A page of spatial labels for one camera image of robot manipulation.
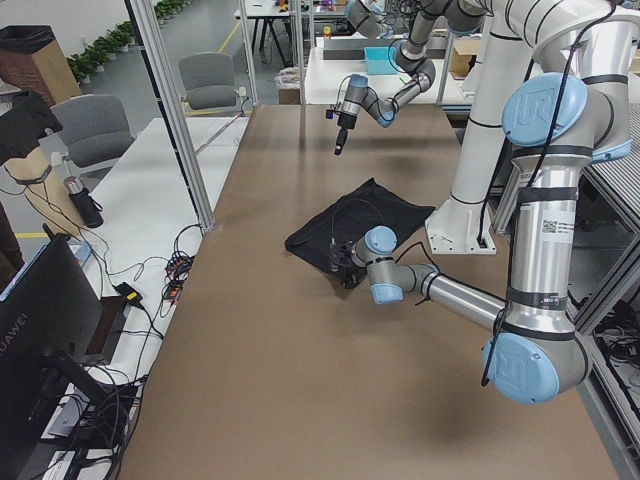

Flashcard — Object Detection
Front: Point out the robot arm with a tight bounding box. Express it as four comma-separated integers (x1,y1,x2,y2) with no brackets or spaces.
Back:
350,72,631,404
326,1,486,155

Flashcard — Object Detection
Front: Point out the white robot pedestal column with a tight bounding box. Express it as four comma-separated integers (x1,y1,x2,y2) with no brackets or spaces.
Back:
422,0,640,257

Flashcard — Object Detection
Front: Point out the black t-shirt with logo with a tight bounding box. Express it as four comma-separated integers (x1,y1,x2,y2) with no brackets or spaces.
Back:
285,179,435,288

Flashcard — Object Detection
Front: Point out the grey office chair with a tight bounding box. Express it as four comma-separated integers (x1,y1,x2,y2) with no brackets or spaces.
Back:
178,52,248,116
51,94,134,173

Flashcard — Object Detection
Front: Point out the grey office chair far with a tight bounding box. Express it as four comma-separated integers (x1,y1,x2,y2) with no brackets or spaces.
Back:
178,52,248,116

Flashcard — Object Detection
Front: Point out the grey office chair near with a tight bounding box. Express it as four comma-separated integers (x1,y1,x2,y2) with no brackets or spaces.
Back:
51,94,134,173

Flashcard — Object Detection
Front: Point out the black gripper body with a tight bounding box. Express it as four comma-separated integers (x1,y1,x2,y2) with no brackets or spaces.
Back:
337,112,356,130
340,262,365,289

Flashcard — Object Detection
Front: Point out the black water bottle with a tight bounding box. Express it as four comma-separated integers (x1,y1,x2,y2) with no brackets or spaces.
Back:
63,176,104,228

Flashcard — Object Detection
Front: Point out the black power adapter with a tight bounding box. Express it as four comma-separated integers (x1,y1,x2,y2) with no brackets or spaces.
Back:
113,282,142,307

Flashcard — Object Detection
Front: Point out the black Huawei monitor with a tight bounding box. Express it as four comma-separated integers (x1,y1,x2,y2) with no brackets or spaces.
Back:
1,235,102,479

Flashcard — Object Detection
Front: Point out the aluminium frame post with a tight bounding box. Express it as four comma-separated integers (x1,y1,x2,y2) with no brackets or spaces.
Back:
124,0,215,234

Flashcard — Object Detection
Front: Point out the red black usb hub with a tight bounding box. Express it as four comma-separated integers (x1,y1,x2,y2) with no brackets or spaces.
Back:
162,285,182,305

